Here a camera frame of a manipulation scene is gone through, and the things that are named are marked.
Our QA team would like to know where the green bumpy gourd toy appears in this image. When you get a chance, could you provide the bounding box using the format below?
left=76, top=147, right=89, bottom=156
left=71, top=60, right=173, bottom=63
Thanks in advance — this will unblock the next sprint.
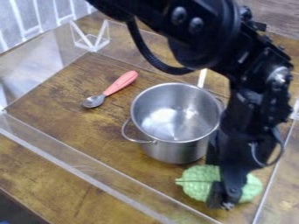
left=175, top=164, right=263, bottom=203

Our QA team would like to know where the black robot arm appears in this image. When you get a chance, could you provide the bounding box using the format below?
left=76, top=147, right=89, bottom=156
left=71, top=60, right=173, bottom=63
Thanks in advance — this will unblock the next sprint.
left=87, top=0, right=293, bottom=209

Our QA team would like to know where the clear acrylic corner bracket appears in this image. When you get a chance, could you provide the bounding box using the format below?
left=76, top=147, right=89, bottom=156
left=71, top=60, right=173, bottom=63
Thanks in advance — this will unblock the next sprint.
left=69, top=20, right=109, bottom=53

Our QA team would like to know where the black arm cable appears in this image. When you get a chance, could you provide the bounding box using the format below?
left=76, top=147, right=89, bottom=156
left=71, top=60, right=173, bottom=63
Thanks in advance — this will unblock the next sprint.
left=125, top=17, right=196, bottom=75

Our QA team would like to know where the silver metal pot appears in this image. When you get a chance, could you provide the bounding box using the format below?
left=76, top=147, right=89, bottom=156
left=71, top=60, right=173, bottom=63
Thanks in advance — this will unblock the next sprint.
left=125, top=83, right=224, bottom=165

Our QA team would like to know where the red-handled metal spoon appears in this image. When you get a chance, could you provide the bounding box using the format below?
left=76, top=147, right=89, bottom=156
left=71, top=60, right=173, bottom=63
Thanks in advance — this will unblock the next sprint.
left=81, top=71, right=139, bottom=109

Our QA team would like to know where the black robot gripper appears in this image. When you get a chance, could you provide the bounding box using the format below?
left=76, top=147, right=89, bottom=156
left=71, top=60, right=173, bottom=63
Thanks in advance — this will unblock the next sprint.
left=204, top=110, right=285, bottom=211

